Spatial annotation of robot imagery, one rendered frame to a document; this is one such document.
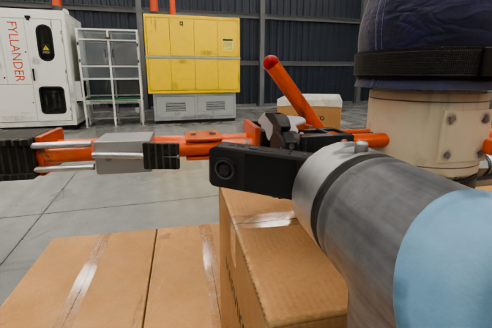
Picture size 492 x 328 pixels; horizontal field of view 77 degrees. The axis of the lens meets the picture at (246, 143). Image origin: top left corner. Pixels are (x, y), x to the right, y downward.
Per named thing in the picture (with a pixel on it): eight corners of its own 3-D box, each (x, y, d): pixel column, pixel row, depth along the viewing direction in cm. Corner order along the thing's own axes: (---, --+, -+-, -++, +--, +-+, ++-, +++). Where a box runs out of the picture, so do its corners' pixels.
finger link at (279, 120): (274, 133, 43) (295, 167, 36) (262, 134, 43) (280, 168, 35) (278, 102, 41) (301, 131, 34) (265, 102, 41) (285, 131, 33)
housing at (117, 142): (156, 159, 48) (154, 130, 47) (151, 173, 41) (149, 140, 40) (107, 162, 46) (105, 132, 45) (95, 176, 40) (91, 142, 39)
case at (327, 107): (337, 163, 198) (342, 100, 190) (275, 159, 208) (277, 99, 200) (336, 143, 255) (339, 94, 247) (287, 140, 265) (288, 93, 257)
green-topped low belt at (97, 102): (145, 121, 779) (143, 96, 765) (144, 124, 731) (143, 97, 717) (91, 124, 746) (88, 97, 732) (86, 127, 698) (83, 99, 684)
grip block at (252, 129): (291, 151, 53) (292, 117, 52) (313, 168, 44) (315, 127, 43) (242, 153, 52) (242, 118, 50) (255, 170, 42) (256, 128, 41)
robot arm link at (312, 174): (307, 270, 24) (313, 147, 22) (286, 238, 28) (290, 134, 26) (411, 257, 25) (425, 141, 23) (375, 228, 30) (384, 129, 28)
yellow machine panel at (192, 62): (232, 116, 877) (231, 23, 823) (240, 121, 792) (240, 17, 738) (150, 119, 819) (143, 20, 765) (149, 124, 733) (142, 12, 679)
